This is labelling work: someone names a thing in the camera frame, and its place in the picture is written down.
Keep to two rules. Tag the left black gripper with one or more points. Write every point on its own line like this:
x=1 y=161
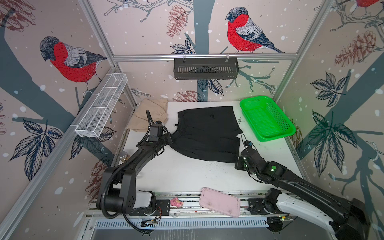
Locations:
x=169 y=140

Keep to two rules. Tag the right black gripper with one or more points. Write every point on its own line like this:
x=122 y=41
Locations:
x=237 y=164

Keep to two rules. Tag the green plastic basket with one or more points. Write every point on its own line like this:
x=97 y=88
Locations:
x=267 y=121

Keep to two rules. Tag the black shorts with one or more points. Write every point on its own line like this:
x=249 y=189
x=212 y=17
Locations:
x=208 y=134

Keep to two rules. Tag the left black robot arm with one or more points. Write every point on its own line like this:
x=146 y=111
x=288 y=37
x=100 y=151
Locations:
x=118 y=191

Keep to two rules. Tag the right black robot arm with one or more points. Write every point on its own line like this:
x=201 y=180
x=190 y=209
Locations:
x=292 y=195

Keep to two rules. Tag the spice jar with silver lid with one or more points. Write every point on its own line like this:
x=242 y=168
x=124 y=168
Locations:
x=123 y=156

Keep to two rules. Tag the pink plastic tray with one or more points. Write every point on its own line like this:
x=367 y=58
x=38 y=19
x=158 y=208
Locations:
x=220 y=202

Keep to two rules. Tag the small pink toy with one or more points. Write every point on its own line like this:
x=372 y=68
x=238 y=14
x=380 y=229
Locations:
x=176 y=202

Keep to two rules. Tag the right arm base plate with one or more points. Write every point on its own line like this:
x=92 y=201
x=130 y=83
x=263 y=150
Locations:
x=266 y=206

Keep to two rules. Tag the white mesh wire shelf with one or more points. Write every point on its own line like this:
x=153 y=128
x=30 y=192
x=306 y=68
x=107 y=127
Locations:
x=99 y=112

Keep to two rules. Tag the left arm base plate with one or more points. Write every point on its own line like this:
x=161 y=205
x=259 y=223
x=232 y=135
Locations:
x=162 y=207

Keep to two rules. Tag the black hanging wire basket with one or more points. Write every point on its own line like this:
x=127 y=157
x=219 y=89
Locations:
x=206 y=68

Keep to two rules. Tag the horizontal aluminium frame bar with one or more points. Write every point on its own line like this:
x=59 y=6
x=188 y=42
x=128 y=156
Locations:
x=154 y=58

